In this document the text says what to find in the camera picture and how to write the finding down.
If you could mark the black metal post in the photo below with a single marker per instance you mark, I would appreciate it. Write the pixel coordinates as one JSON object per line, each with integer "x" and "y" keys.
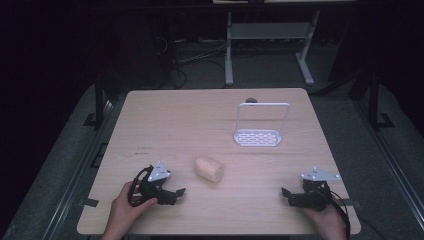
{"x": 375, "y": 100}
{"x": 99, "y": 103}

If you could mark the dark round knob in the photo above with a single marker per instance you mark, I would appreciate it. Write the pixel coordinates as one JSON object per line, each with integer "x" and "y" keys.
{"x": 251, "y": 100}

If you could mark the grey tape strip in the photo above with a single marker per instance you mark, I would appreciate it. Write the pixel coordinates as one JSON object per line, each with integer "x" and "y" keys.
{"x": 348, "y": 202}
{"x": 88, "y": 202}

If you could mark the grey metal stand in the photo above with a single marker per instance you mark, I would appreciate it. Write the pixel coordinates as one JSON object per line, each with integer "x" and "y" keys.
{"x": 266, "y": 31}

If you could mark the person's right hand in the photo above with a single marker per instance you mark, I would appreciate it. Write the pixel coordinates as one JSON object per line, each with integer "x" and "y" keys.
{"x": 328, "y": 221}

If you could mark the metal floor rail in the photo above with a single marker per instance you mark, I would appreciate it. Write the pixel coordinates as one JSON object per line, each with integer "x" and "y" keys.
{"x": 75, "y": 173}
{"x": 391, "y": 160}

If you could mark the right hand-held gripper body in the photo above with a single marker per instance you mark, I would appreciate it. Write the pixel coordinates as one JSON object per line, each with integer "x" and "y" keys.
{"x": 315, "y": 196}

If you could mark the person's left hand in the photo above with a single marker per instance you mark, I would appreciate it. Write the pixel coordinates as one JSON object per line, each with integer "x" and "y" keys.
{"x": 125, "y": 213}

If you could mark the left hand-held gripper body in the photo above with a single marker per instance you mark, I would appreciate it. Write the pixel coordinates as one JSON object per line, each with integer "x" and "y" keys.
{"x": 156, "y": 173}

